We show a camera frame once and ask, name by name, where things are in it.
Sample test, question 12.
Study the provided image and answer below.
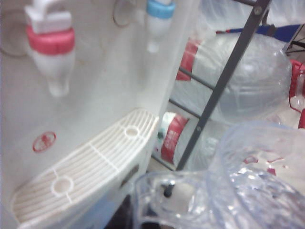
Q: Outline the clear plastic mug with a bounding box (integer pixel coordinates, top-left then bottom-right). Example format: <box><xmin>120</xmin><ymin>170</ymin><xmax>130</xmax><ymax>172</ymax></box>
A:
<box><xmin>133</xmin><ymin>120</ymin><xmax>305</xmax><ymax>229</ymax></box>

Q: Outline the dark grey metal rack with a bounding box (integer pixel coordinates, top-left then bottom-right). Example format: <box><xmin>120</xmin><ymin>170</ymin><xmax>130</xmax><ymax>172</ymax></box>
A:
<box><xmin>166</xmin><ymin>0</ymin><xmax>273</xmax><ymax>171</ymax></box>

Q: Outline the white water dispenser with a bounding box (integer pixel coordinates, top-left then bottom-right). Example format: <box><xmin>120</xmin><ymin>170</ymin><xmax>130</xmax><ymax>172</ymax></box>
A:
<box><xmin>0</xmin><ymin>0</ymin><xmax>201</xmax><ymax>229</ymax></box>

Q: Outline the bagged water jug red label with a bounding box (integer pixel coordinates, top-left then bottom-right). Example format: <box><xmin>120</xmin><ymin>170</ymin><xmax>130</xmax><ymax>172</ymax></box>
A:
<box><xmin>154</xmin><ymin>112</ymin><xmax>230</xmax><ymax>171</ymax></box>
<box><xmin>176</xmin><ymin>33</ymin><xmax>293</xmax><ymax>125</ymax></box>

